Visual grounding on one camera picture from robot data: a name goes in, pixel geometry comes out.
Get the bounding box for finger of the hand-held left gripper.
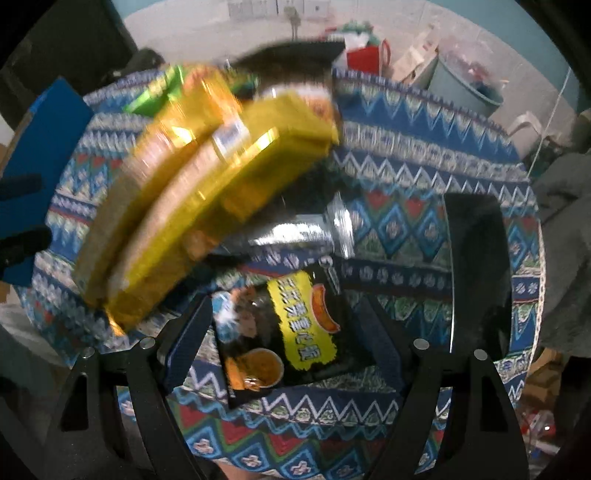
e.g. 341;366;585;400
0;226;53;274
0;174;44;200

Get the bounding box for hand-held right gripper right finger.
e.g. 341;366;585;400
365;299;533;480

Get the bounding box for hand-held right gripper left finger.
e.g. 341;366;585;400
45;294;223;480

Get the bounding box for cardboard box with blue rim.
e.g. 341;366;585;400
0;78;96;288

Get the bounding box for black snack packet yellow label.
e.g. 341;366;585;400
210;262;376;409

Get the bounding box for silver foil snack packet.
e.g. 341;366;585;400
216;193;357;260

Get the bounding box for green snack packet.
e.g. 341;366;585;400
122;65;260;117

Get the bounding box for black glossy tray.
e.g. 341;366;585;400
442;193;514;355

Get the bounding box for dark panel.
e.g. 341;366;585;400
0;0;140;131

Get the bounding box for blue patterned tablecloth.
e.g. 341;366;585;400
18;69;548;480

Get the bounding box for white plastic item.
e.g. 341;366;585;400
510;113;542;137

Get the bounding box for grey-green bin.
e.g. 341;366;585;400
427;52;505;119

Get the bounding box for white and red carton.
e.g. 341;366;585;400
345;33;391;77

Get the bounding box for brown paper bag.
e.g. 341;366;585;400
392;22;440;85

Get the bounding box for green plush item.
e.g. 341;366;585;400
329;20;371;37

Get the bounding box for white wall sockets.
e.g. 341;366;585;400
228;0;331;20

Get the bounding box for black power cable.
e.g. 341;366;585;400
285;6;302;40

